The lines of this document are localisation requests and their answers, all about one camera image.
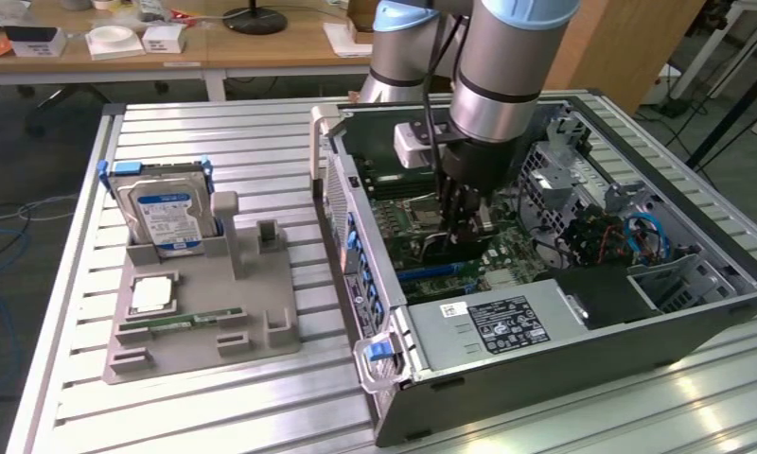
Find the hard disk in blue caddy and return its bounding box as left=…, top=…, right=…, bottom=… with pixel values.
left=98, top=159, right=220, bottom=259

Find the grey power supply unit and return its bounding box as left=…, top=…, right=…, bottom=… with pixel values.
left=407, top=278, right=592, bottom=373

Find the white labelled box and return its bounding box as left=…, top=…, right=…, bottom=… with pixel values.
left=142, top=24, right=188, bottom=54

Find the black open PC case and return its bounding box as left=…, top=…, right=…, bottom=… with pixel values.
left=308, top=89, right=757, bottom=448

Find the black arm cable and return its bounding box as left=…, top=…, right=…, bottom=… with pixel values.
left=420, top=13, right=470, bottom=190

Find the black slanted stand pole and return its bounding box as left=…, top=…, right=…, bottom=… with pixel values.
left=686, top=27, right=757, bottom=167

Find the crumpled plastic bag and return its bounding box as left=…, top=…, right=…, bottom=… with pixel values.
left=0, top=0, right=34, bottom=27

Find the white box with round dish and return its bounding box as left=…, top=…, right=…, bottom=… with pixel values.
left=84, top=26, right=147, bottom=61

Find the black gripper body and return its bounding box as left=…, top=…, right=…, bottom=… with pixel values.
left=438, top=134, right=520, bottom=200

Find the metal disk bay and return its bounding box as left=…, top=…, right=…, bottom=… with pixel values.
left=516, top=115, right=614, bottom=233

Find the wooden desk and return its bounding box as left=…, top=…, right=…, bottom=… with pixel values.
left=0, top=0, right=551, bottom=103

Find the green motherboard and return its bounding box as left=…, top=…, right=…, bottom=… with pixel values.
left=356, top=160, right=544, bottom=306

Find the graphics card with metal bracket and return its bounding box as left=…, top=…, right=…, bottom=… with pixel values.
left=407, top=226, right=494, bottom=271

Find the white paper booklet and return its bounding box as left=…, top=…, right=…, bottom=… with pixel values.
left=323, top=22, right=375, bottom=59

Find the black office chair base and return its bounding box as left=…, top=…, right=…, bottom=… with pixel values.
left=22, top=84, right=112, bottom=138

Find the white box with black lid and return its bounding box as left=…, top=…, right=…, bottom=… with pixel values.
left=4, top=26, right=68, bottom=58

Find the black round lamp base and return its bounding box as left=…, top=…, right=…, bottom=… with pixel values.
left=223, top=0, right=291, bottom=35

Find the silver CPU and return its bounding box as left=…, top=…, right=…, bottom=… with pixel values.
left=131, top=278, right=179, bottom=313

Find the blue wire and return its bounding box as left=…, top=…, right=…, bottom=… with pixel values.
left=624, top=214, right=672, bottom=266

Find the green RAM stick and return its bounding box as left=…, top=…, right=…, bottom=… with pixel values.
left=119, top=306, right=246, bottom=332

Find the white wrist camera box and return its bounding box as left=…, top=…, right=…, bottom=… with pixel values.
left=394, top=121, right=450, bottom=169

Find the blue expansion slot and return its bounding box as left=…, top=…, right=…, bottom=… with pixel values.
left=395, top=262, right=466, bottom=284

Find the brown cardboard box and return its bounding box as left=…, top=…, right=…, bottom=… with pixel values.
left=346, top=0, right=384, bottom=33

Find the grey parts rack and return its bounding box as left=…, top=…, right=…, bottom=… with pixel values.
left=103, top=188, right=303, bottom=387

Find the CPU socket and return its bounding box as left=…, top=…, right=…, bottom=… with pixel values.
left=403, top=197, right=447, bottom=227

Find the wooden cabinet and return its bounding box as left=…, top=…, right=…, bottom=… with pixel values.
left=542, top=0, right=708, bottom=114

